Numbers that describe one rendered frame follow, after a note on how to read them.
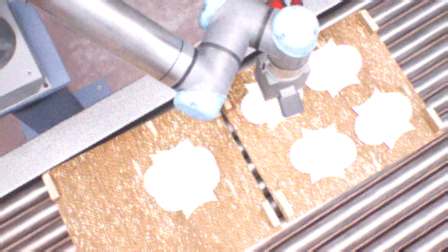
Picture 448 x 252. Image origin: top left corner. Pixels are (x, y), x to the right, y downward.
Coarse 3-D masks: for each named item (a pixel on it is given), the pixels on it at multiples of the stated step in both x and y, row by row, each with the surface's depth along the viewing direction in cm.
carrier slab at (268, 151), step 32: (320, 32) 129; (352, 32) 129; (384, 64) 127; (320, 96) 125; (352, 96) 125; (416, 96) 125; (256, 128) 123; (288, 128) 123; (320, 128) 123; (352, 128) 123; (416, 128) 123; (256, 160) 121; (288, 160) 121; (384, 160) 121; (288, 192) 119; (320, 192) 119
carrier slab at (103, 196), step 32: (160, 128) 123; (192, 128) 123; (224, 128) 123; (96, 160) 121; (128, 160) 121; (224, 160) 121; (64, 192) 119; (96, 192) 119; (128, 192) 119; (224, 192) 119; (256, 192) 119; (96, 224) 117; (128, 224) 117; (160, 224) 117; (192, 224) 117; (224, 224) 117; (256, 224) 117
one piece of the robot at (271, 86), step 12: (264, 60) 101; (264, 72) 100; (264, 84) 105; (276, 84) 101; (288, 84) 104; (300, 84) 107; (264, 96) 109; (276, 96) 109; (288, 96) 106; (300, 96) 107; (288, 108) 107; (300, 108) 107
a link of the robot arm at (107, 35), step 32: (32, 0) 75; (64, 0) 75; (96, 0) 76; (96, 32) 78; (128, 32) 79; (160, 32) 81; (160, 64) 81; (192, 64) 83; (224, 64) 86; (192, 96) 84; (224, 96) 86
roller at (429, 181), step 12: (444, 168) 123; (432, 180) 122; (444, 180) 122; (408, 192) 122; (420, 192) 121; (432, 192) 121; (396, 204) 120; (408, 204) 120; (420, 204) 121; (372, 216) 120; (384, 216) 120; (396, 216) 120; (348, 228) 121; (360, 228) 119; (372, 228) 119; (384, 228) 120; (336, 240) 119; (348, 240) 118; (360, 240) 119
